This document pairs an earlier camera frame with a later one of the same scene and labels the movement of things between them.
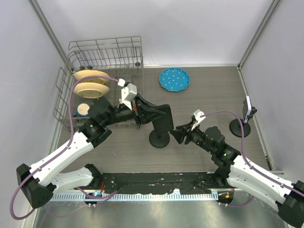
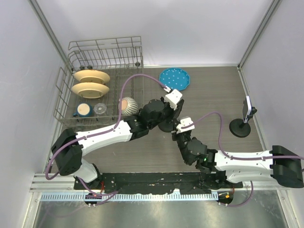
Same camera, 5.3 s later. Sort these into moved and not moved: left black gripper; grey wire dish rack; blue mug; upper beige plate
Moved: left black gripper
Not moved: grey wire dish rack; upper beige plate; blue mug
